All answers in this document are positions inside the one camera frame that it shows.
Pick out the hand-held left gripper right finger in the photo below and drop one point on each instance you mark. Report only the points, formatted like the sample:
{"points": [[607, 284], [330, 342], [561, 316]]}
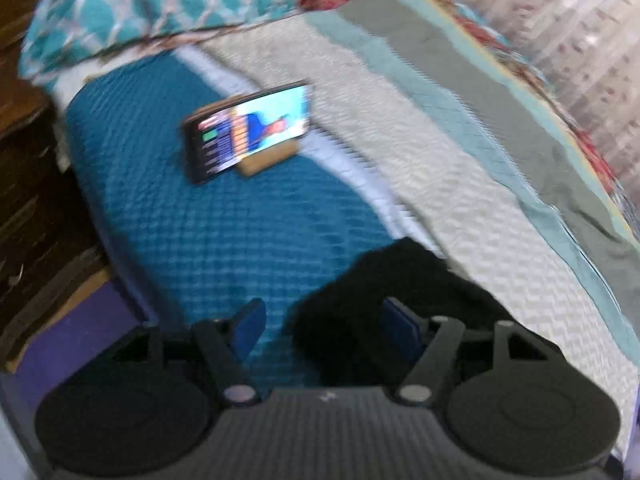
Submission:
{"points": [[400, 331]]}

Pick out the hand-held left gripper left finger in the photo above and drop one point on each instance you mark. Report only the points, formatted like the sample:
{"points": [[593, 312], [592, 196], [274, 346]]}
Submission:
{"points": [[252, 326]]}

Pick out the black pants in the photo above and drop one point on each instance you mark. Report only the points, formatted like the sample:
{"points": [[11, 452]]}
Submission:
{"points": [[360, 310]]}

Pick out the wooden phone stand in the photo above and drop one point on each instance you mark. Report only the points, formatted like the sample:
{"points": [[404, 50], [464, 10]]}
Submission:
{"points": [[270, 157]]}

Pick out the purple mat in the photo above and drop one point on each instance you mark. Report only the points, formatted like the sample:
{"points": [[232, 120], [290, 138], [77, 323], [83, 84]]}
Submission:
{"points": [[65, 345]]}

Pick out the smartphone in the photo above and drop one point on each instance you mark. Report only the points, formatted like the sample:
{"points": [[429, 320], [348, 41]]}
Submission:
{"points": [[247, 130]]}

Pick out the brown wooden bedside cabinet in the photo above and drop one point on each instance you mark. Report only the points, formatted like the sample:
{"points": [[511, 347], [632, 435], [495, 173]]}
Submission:
{"points": [[35, 200]]}

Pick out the teal patterned pillow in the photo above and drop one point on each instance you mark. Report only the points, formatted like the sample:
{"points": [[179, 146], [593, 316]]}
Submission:
{"points": [[130, 15]]}

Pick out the leaf print curtain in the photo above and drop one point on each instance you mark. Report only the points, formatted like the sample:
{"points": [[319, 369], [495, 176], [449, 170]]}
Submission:
{"points": [[565, 25]]}

